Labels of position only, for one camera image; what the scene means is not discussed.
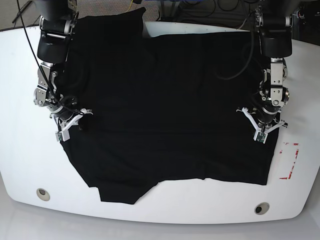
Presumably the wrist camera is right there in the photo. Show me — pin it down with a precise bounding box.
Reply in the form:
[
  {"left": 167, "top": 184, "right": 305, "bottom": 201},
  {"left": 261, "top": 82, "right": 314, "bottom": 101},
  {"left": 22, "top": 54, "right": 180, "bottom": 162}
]
[
  {"left": 253, "top": 130, "right": 268, "bottom": 144},
  {"left": 55, "top": 130, "right": 70, "bottom": 142}
]

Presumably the right table grommet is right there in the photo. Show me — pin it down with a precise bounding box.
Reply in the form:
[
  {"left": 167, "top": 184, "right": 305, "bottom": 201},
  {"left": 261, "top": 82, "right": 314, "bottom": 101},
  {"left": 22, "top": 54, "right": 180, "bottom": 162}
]
[{"left": 254, "top": 202, "right": 270, "bottom": 215}]

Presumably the table grommet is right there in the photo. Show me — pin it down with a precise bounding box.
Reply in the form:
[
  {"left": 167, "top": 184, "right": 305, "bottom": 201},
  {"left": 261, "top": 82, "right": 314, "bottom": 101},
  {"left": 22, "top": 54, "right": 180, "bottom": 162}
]
[
  {"left": 36, "top": 188, "right": 50, "bottom": 202},
  {"left": 254, "top": 202, "right": 270, "bottom": 215}
]

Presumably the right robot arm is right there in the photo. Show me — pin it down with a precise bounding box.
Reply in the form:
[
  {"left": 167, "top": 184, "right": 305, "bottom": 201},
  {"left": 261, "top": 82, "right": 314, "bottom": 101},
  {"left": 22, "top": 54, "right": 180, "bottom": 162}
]
[{"left": 33, "top": 0, "right": 92, "bottom": 140}]

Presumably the black t-shirt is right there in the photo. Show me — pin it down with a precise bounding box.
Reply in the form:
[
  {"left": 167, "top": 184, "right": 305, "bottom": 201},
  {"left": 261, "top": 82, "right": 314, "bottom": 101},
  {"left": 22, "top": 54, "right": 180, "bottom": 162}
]
[{"left": 61, "top": 8, "right": 279, "bottom": 205}]

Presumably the left table grommet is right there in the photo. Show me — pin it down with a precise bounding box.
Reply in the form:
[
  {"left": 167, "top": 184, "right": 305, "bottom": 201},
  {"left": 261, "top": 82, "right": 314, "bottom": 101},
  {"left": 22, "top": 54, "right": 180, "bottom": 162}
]
[{"left": 36, "top": 188, "right": 50, "bottom": 202}]

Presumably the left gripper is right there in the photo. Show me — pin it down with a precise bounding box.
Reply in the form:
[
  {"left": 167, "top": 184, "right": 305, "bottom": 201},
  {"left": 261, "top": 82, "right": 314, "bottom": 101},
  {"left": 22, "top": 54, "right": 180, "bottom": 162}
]
[{"left": 235, "top": 105, "right": 289, "bottom": 134}]

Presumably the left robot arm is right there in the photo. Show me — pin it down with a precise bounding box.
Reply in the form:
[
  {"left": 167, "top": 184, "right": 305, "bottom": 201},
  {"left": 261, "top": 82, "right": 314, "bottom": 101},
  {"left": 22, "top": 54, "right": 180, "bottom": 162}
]
[{"left": 240, "top": 0, "right": 300, "bottom": 143}]

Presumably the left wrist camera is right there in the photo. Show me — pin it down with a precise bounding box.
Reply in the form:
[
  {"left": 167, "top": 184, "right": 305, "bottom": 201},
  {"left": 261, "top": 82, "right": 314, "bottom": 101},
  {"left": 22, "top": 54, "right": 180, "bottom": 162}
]
[{"left": 253, "top": 130, "right": 268, "bottom": 144}]

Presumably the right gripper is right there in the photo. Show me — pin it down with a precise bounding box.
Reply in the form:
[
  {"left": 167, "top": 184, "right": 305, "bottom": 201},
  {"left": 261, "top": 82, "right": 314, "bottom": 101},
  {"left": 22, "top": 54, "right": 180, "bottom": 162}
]
[{"left": 49, "top": 103, "right": 93, "bottom": 133}]

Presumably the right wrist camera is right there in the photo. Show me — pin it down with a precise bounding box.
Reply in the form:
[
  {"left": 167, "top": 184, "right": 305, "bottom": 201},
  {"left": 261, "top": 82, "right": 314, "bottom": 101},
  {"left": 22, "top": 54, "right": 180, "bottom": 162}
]
[{"left": 55, "top": 130, "right": 70, "bottom": 142}]

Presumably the red tape rectangle marking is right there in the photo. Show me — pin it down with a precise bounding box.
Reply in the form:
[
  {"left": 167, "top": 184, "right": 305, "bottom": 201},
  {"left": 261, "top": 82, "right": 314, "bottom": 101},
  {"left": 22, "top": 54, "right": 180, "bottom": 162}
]
[{"left": 277, "top": 142, "right": 300, "bottom": 180}]

